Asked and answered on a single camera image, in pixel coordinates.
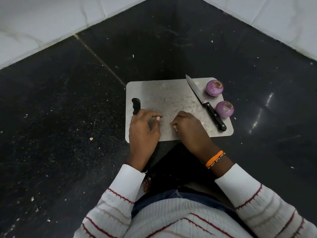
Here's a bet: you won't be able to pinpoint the orange thread wristband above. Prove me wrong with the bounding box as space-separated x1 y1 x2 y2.
205 150 224 168

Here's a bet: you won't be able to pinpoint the purple onion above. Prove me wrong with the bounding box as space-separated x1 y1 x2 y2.
215 100 235 119
205 79 224 97

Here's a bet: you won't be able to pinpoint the steel cutting board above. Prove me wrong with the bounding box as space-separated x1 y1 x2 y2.
125 77 234 143

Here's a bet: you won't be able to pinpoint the person's right forearm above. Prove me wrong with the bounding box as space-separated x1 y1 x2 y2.
207 153 317 238

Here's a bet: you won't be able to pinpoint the white red striped sweater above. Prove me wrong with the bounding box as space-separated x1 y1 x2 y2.
123 198 253 238

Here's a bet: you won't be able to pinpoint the beaded bracelet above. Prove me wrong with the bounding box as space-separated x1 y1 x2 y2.
207 153 226 170

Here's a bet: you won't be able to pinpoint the person's right hand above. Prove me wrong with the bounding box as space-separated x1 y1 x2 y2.
170 111 222 164

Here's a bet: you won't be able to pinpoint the blue denim trousers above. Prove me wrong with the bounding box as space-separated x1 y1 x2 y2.
131 189 223 218

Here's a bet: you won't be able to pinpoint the black handled kitchen knife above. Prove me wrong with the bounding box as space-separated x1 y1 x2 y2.
185 74 227 133

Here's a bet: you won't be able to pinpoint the person's left forearm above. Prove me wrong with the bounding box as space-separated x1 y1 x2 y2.
74 164 146 238

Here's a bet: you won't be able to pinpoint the person's left hand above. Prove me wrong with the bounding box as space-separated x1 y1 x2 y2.
125 109 163 173

